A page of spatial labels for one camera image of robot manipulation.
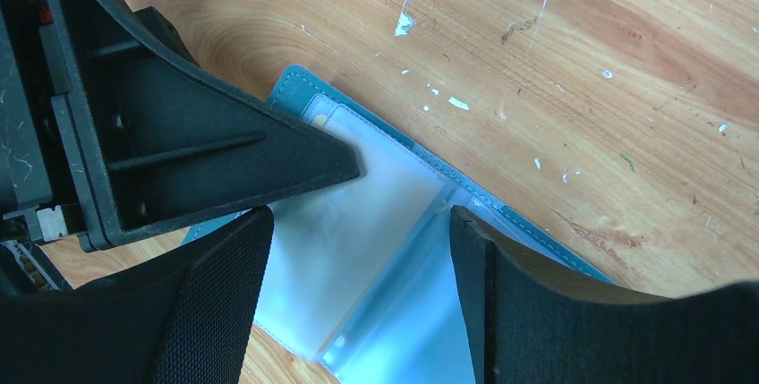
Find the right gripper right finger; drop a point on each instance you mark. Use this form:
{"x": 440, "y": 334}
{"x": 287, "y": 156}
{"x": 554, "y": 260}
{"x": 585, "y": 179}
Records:
{"x": 530, "y": 319}

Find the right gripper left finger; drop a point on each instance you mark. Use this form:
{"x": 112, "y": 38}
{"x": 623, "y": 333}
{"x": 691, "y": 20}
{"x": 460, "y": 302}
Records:
{"x": 182, "y": 317}

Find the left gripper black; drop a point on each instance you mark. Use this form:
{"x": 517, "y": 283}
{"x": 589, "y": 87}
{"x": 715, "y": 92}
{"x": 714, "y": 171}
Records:
{"x": 45, "y": 194}

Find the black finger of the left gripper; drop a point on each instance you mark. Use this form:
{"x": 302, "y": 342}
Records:
{"x": 155, "y": 143}

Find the blue leather card holder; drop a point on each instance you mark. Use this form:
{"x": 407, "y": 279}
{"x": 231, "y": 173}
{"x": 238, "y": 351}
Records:
{"x": 360, "y": 277}

